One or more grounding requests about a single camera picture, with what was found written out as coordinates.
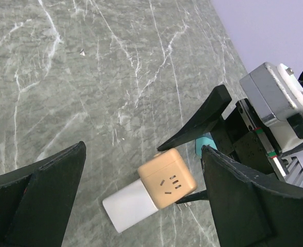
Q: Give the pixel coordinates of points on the peach cube socket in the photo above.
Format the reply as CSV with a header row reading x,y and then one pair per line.
x,y
167,178

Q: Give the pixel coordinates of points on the teal plug adapter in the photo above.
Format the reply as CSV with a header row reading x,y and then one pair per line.
x,y
204,140

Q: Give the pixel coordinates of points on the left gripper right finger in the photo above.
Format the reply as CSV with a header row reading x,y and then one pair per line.
x,y
248,207

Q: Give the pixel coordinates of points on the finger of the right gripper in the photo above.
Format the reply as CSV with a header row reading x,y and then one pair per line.
x,y
202,195
203,121

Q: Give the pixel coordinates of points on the white usb charger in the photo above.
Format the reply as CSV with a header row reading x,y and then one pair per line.
x,y
129,205

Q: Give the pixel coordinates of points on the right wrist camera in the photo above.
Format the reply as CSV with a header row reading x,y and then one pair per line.
x,y
277,98

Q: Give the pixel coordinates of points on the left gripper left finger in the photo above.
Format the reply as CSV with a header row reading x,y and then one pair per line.
x,y
36,200

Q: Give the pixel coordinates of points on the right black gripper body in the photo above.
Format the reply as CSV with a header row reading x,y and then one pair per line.
x,y
244,138

